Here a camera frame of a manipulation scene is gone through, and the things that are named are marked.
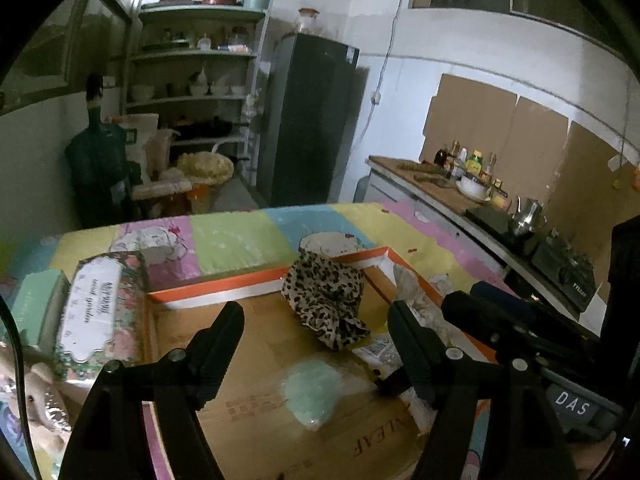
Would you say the beige plush toy in bag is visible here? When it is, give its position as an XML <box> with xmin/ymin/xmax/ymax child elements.
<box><xmin>1</xmin><ymin>342</ymin><xmax>72</xmax><ymax>460</ymax></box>

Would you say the black gas stove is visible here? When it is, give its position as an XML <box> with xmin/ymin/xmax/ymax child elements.
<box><xmin>530</xmin><ymin>230</ymin><xmax>597</xmax><ymax>312</ymax></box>

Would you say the floral tissue pack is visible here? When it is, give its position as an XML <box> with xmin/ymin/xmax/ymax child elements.
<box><xmin>53</xmin><ymin>252</ymin><xmax>149</xmax><ymax>385</ymax></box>

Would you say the green tissue pack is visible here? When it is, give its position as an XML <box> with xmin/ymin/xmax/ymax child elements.
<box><xmin>11</xmin><ymin>269</ymin><xmax>70</xmax><ymax>356</ymax></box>

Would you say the steel kettle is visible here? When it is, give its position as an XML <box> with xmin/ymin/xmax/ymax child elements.
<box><xmin>508</xmin><ymin>196</ymin><xmax>548</xmax><ymax>236</ymax></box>

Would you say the crumpled clear plastic bag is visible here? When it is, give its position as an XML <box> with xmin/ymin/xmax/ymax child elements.
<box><xmin>393</xmin><ymin>263</ymin><xmax>452</xmax><ymax>346</ymax></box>

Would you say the flat cardboard box orange rim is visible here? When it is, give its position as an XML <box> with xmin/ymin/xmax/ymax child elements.
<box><xmin>143</xmin><ymin>247</ymin><xmax>442</xmax><ymax>479</ymax></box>

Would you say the colourful patchwork play mat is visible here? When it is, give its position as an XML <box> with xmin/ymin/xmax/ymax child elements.
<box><xmin>1</xmin><ymin>204</ymin><xmax>501</xmax><ymax>479</ymax></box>

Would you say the white bowl on counter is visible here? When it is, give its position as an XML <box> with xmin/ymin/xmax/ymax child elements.
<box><xmin>456</xmin><ymin>174</ymin><xmax>489</xmax><ymax>202</ymax></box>

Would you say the leopard print scrunchie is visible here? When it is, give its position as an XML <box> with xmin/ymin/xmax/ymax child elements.
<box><xmin>281</xmin><ymin>252</ymin><xmax>371</xmax><ymax>351</ymax></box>

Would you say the yellow condiment bottle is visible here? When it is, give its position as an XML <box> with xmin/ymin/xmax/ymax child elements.
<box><xmin>465</xmin><ymin>151</ymin><xmax>483</xmax><ymax>177</ymax></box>

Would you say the kitchen counter wooden top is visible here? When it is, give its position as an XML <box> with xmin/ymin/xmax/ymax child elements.
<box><xmin>363</xmin><ymin>155</ymin><xmax>601</xmax><ymax>331</ymax></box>

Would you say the green water jug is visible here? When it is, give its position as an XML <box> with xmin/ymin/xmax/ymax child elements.
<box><xmin>65</xmin><ymin>72</ymin><xmax>139</xmax><ymax>229</ymax></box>

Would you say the yellow bag of food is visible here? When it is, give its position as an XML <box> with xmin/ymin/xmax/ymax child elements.
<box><xmin>177</xmin><ymin>152</ymin><xmax>234</xmax><ymax>186</ymax></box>

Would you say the white metal shelf rack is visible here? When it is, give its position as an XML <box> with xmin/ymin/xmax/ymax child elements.
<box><xmin>122</xmin><ymin>0</ymin><xmax>270</xmax><ymax>184</ymax></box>

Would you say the dark grey refrigerator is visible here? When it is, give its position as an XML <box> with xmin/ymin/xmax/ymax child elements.
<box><xmin>256</xmin><ymin>32</ymin><xmax>359</xmax><ymax>207</ymax></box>

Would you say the glass jar on refrigerator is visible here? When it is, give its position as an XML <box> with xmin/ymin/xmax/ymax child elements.
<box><xmin>294</xmin><ymin>8</ymin><xmax>320</xmax><ymax>36</ymax></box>

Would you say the cardboard wall panel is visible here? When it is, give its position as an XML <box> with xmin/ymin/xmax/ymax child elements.
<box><xmin>420</xmin><ymin>75</ymin><xmax>639</xmax><ymax>283</ymax></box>

